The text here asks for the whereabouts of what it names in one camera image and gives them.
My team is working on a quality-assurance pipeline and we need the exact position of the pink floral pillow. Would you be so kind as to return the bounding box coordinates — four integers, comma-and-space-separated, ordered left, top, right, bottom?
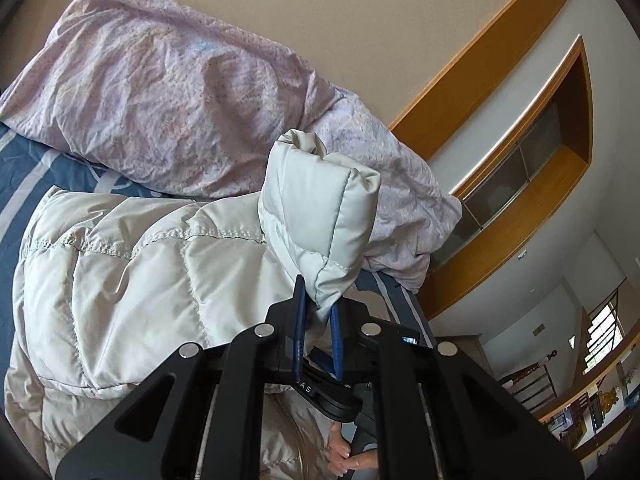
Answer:
0, 0, 463, 293

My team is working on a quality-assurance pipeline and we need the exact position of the dark stair railing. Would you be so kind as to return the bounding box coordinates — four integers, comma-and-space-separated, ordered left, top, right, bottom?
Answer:
500, 364, 558, 413

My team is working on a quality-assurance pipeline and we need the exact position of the white puffer jacket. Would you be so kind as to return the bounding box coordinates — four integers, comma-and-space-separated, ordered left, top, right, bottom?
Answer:
2, 129, 383, 480

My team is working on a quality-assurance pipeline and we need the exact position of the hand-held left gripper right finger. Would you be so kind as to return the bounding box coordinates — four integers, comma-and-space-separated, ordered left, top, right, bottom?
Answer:
330, 299, 586, 480

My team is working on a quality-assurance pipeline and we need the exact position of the person's right hand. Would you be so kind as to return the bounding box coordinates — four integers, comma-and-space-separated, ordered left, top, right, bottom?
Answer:
327, 424, 390, 479

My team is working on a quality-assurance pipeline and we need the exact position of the blue striped bed sheet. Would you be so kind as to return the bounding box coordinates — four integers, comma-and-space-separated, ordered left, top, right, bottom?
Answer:
0, 120, 436, 376

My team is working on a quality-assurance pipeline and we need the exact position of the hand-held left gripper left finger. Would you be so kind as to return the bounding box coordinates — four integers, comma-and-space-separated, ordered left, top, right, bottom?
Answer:
54, 275, 307, 480

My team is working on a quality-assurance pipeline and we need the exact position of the barred window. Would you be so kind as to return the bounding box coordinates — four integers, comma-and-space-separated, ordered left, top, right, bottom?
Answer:
582, 300, 628, 373

